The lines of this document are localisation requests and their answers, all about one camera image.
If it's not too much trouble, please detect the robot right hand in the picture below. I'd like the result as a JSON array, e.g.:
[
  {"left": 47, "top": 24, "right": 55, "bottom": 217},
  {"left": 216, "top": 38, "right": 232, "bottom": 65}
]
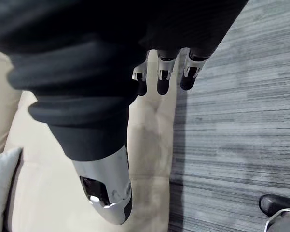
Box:
[{"left": 0, "top": 0, "right": 249, "bottom": 226}]

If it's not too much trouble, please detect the beige sofa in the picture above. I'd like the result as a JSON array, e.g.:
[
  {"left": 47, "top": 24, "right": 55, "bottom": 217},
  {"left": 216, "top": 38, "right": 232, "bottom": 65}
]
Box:
[{"left": 0, "top": 46, "right": 179, "bottom": 232}]

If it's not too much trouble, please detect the light grey cushion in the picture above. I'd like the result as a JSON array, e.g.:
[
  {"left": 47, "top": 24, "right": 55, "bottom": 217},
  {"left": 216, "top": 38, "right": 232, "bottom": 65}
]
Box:
[{"left": 0, "top": 146, "right": 24, "bottom": 232}]

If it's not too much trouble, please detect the robot silver leg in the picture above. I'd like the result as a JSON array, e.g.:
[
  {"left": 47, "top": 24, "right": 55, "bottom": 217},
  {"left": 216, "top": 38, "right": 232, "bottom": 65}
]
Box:
[{"left": 264, "top": 208, "right": 290, "bottom": 232}]

